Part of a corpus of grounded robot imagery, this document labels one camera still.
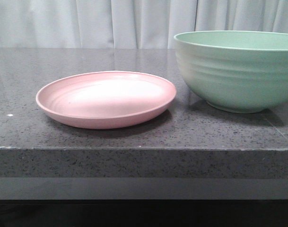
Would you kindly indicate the pink plate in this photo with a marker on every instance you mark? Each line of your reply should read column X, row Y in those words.
column 106, row 99

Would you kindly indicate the green bowl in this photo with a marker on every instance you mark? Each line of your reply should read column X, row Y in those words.
column 235, row 71

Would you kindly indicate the white curtain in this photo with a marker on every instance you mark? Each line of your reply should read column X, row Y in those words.
column 130, row 24

